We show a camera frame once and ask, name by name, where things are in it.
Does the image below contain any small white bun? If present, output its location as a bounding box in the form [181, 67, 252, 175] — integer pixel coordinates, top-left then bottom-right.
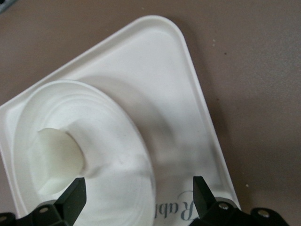
[29, 128, 86, 196]

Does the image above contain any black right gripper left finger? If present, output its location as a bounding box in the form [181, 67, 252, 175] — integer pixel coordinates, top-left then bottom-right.
[0, 177, 88, 226]

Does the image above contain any round cream plate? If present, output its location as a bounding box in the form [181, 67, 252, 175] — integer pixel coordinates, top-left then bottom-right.
[9, 80, 157, 226]

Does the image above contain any cream rabbit print tray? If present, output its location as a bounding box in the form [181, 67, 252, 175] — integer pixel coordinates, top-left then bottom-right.
[0, 15, 242, 226]

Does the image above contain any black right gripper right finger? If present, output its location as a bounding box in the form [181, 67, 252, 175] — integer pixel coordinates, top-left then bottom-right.
[192, 175, 290, 226]

